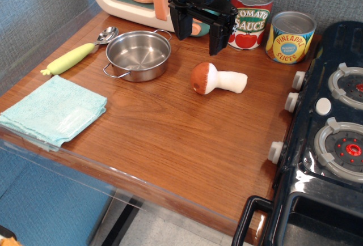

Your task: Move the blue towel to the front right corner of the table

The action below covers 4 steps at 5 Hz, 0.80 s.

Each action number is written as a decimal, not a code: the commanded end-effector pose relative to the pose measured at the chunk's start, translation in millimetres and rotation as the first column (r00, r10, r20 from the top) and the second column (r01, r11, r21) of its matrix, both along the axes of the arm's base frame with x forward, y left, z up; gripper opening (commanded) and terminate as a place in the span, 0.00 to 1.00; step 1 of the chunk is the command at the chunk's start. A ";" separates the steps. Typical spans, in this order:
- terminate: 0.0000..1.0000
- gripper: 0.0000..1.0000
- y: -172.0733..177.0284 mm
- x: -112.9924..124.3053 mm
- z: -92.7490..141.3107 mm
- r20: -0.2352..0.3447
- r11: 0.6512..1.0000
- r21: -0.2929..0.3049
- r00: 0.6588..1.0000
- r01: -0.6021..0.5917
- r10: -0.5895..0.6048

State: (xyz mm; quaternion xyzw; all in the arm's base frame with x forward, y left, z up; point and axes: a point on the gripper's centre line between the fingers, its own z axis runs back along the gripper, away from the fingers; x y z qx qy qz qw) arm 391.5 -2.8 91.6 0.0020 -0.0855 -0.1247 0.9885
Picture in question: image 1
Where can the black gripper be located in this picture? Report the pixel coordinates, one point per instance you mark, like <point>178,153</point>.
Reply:
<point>219,15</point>

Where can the light blue cloth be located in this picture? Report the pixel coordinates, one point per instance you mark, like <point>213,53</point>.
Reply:
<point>54,113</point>

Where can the plush brown white mushroom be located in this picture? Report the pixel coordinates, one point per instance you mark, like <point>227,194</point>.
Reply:
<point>205,78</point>

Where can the tomato sauce can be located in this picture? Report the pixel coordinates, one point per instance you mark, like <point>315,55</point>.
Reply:
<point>250,23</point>

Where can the pineapple slices can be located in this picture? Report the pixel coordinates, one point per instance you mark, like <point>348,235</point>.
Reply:
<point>290,36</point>

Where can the black toy stove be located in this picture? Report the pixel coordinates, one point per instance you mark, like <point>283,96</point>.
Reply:
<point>318,182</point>

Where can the orange object bottom left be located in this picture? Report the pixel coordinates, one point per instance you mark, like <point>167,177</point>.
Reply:
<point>8,238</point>

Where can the steel pot with handles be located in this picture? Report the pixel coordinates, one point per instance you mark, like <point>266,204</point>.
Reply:
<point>138,56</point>

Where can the spoon with green handle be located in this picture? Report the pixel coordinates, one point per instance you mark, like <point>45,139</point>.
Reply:
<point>73,57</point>

